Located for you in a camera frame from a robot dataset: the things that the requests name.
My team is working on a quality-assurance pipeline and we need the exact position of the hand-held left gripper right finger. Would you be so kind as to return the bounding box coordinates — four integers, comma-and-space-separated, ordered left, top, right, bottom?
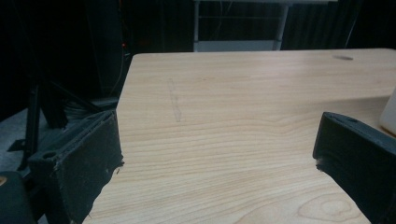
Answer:
312, 111, 396, 224

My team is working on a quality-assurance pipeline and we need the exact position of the black tripod stand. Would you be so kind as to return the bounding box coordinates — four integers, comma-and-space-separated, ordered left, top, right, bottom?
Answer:
7, 74, 105, 171

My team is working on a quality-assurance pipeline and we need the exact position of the white plastic board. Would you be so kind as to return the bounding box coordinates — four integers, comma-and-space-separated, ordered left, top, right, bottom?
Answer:
379, 89, 396, 136

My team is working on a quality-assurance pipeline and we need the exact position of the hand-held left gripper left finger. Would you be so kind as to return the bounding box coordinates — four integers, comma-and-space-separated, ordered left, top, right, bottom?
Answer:
27, 109, 125, 224

